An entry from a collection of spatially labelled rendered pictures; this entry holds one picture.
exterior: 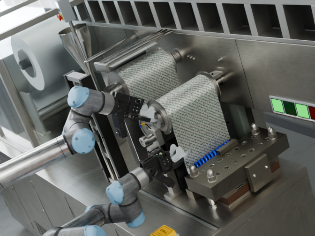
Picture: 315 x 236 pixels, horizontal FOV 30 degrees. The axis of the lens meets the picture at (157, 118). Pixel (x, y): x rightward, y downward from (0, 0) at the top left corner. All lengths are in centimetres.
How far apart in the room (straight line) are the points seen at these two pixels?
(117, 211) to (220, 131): 53
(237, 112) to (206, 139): 20
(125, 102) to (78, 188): 75
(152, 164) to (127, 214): 20
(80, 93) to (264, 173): 76
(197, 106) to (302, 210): 59
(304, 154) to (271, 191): 196
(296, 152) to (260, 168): 201
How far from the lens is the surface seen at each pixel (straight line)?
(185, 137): 225
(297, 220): 240
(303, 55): 200
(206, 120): 230
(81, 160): 298
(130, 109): 210
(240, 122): 245
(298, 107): 213
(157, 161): 218
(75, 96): 199
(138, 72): 238
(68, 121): 203
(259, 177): 225
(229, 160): 225
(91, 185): 272
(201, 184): 216
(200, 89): 227
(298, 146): 430
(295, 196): 236
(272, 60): 212
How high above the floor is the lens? 214
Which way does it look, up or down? 23 degrees down
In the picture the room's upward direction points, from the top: 20 degrees counter-clockwise
